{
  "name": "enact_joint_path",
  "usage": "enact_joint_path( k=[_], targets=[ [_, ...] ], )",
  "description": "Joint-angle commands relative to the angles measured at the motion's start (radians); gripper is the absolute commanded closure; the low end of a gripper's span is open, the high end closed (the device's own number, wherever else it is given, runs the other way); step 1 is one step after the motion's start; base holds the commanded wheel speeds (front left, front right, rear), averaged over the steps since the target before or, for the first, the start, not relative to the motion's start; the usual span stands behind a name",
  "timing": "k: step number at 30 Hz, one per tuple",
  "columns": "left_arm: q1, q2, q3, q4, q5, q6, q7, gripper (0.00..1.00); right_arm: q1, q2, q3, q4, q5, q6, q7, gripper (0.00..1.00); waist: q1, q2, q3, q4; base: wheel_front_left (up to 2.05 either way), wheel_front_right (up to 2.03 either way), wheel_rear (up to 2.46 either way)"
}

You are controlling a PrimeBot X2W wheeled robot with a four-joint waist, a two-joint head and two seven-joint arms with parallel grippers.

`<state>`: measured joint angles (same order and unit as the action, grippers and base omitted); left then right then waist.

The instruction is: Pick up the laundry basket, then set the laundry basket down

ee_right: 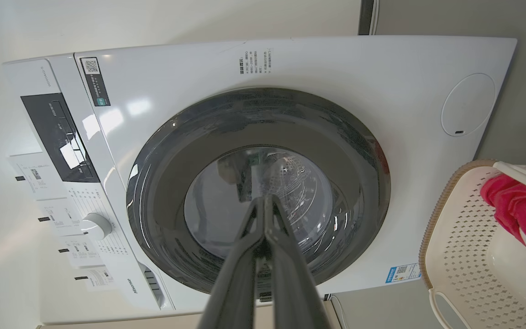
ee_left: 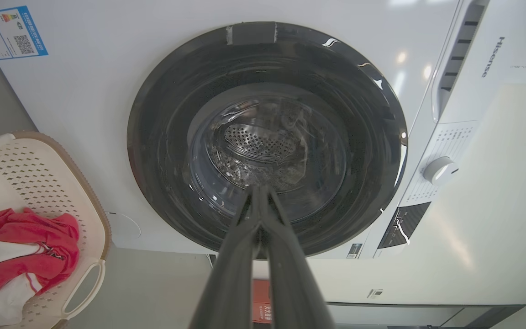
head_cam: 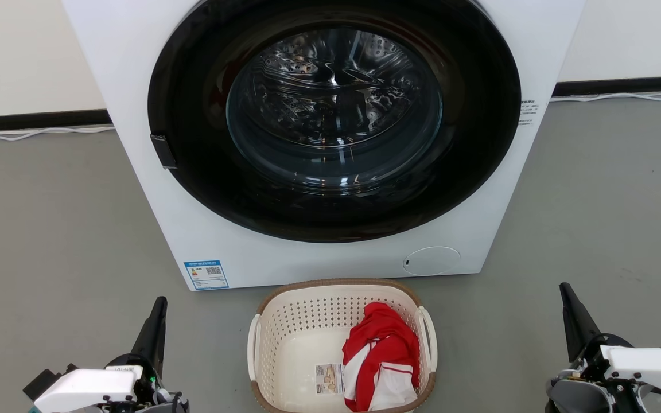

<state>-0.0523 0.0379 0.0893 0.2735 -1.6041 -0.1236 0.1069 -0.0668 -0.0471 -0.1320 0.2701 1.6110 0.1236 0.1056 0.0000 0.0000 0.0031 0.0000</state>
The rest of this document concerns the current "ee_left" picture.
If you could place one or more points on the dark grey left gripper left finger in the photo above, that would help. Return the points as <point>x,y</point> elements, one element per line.
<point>231,274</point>

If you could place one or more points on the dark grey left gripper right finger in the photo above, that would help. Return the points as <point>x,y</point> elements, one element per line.
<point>295,283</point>

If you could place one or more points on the cream plastic laundry basket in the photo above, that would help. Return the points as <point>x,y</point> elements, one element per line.
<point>39,178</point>

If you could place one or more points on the red box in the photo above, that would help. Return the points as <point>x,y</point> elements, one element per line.
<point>261,297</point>

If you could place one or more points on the small dark square sticker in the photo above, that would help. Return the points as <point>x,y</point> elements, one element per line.
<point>354,251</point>

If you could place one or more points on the round white filter cover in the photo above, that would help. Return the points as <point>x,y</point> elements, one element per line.
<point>126,226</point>

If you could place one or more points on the black washer display panel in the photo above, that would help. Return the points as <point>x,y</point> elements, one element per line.
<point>404,224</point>

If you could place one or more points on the steel washing drum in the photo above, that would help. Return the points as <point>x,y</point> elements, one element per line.
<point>263,141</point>

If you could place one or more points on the black round washer door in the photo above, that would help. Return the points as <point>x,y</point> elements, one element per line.
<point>162,137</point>

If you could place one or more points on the white washer control knob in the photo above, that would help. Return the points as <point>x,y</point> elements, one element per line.
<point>439,170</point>

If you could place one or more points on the red and white garment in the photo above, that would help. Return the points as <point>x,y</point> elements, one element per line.
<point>30,228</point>

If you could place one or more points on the white front-load washing machine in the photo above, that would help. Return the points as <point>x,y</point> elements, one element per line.
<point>85,114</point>

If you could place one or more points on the white detergent drawer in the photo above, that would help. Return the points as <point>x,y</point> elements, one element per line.
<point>454,59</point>

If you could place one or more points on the blue energy label sticker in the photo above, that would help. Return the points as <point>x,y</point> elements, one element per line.
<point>9,32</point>

